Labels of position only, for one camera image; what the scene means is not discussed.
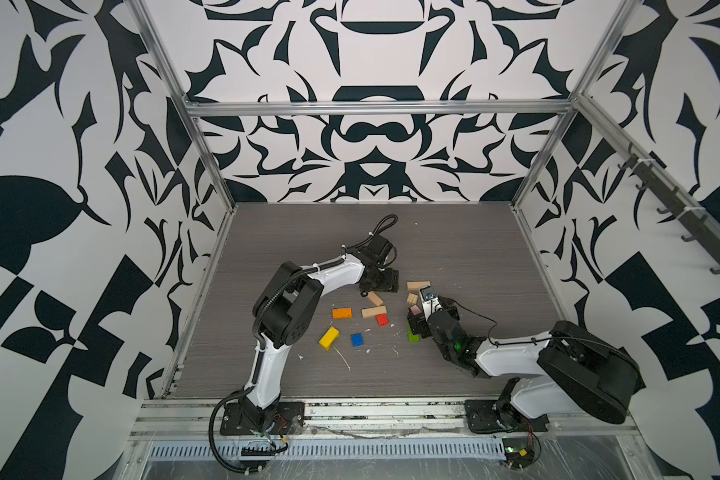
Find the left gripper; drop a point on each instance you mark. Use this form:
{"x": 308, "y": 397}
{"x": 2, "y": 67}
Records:
{"x": 392, "y": 284}

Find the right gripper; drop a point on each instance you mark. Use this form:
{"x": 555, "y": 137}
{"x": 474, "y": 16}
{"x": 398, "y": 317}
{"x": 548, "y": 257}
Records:
{"x": 420, "y": 321}

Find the orange wood block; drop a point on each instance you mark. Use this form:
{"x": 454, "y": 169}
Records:
{"x": 342, "y": 313}

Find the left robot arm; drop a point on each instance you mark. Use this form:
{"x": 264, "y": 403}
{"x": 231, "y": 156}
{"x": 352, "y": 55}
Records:
{"x": 285, "y": 309}

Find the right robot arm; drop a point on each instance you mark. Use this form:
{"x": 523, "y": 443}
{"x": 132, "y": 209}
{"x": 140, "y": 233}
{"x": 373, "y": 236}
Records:
{"x": 560, "y": 371}

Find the green wood block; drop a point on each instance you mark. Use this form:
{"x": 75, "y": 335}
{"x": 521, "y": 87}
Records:
{"x": 412, "y": 337}

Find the red cube wood block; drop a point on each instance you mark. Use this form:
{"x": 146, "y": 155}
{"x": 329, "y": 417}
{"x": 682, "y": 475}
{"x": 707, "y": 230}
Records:
{"x": 382, "y": 319}

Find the yellow arch wood block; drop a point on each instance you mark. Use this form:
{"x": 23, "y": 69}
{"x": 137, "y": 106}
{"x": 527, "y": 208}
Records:
{"x": 329, "y": 337}

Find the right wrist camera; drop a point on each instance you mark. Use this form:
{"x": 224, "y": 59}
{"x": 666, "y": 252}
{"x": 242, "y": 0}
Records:
{"x": 429, "y": 300}

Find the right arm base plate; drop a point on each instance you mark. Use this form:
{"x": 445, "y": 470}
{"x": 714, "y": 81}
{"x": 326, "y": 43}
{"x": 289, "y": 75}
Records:
{"x": 494, "y": 417}

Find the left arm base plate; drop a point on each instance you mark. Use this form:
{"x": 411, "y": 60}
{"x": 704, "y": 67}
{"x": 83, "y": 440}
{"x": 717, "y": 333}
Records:
{"x": 280, "y": 418}

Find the aluminium frame crossbar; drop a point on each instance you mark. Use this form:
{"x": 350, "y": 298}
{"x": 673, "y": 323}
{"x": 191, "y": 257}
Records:
{"x": 381, "y": 107}

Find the aluminium front rail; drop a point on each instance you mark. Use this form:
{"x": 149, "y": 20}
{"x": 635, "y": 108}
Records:
{"x": 371, "y": 429}

